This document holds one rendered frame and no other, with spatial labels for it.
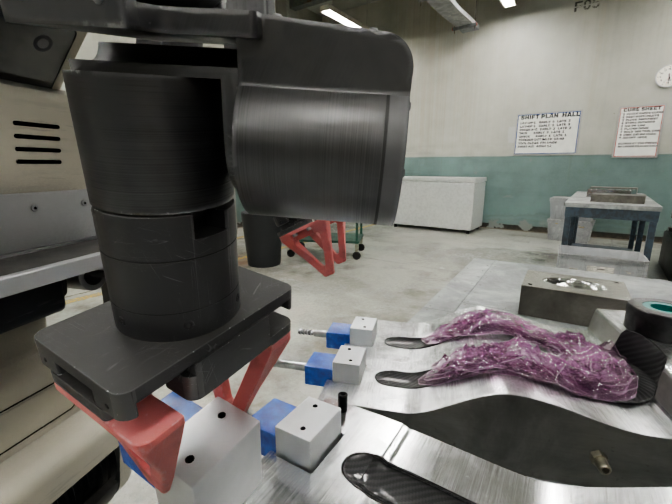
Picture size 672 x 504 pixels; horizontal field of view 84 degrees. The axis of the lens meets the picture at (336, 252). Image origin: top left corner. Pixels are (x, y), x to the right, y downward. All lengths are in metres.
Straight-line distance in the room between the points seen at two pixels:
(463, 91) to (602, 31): 2.09
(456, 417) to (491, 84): 7.32
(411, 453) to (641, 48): 7.29
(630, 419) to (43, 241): 0.66
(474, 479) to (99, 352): 0.29
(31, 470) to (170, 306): 0.44
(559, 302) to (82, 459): 0.88
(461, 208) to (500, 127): 1.64
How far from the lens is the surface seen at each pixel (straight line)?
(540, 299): 0.95
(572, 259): 3.63
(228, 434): 0.25
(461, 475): 0.37
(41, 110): 0.56
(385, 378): 0.54
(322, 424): 0.35
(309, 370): 0.53
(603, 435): 0.50
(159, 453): 0.19
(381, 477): 0.36
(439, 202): 6.86
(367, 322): 0.62
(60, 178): 0.58
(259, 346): 0.20
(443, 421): 0.47
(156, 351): 0.18
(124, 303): 0.18
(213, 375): 0.18
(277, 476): 0.35
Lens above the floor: 1.13
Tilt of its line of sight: 13 degrees down
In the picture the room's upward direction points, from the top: straight up
